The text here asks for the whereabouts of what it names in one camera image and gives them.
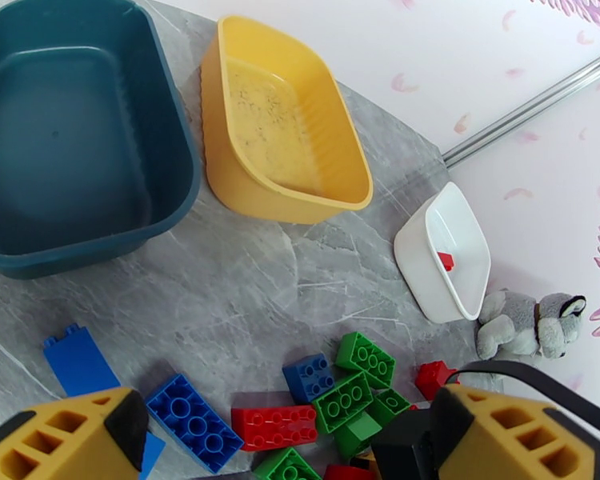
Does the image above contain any long blue lego brick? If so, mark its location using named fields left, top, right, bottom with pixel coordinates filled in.
left=145, top=373, right=245, bottom=474

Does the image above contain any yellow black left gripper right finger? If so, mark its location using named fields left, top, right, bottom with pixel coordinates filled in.
left=428, top=383, right=600, bottom=480

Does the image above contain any aluminium frame post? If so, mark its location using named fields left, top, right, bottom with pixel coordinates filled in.
left=441, top=43, right=600, bottom=170

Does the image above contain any grey husky plush toy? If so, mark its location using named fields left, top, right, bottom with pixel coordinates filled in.
left=474, top=288, right=587, bottom=362

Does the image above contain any tall blue lego brick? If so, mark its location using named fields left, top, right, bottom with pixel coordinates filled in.
left=42, top=323, right=167, bottom=480

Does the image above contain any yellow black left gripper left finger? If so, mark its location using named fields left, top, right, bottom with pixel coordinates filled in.
left=0, top=386, right=150, bottom=480

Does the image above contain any yellow plastic bin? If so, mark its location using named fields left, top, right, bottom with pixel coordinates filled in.
left=199, top=14, right=374, bottom=226

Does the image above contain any white plastic bin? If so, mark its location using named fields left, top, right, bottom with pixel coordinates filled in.
left=393, top=181, right=492, bottom=325

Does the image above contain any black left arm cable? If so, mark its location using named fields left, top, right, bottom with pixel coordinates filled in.
left=445, top=359, right=600, bottom=425

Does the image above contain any dark blue plastic bin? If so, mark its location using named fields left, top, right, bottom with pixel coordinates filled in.
left=0, top=0, right=202, bottom=281

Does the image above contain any green lego brick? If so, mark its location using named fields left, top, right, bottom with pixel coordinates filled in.
left=367, top=388, right=412, bottom=429
left=311, top=371, right=374, bottom=436
left=252, top=446, right=323, bottom=480
left=334, top=331, right=397, bottom=390
left=332, top=412, right=383, bottom=462

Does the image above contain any long red lego brick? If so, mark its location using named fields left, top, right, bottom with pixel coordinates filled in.
left=230, top=404, right=319, bottom=453

